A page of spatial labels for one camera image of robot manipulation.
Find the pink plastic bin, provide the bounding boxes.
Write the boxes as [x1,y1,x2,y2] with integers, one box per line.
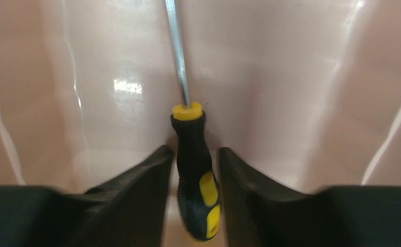
[0,1,401,246]

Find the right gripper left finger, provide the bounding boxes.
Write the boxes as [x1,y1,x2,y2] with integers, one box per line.
[0,145,174,246]

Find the black yellow screwdriver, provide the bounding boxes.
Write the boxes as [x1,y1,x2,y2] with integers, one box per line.
[165,1,221,242]

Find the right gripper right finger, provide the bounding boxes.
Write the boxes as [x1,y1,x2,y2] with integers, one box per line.
[218,147,401,246]

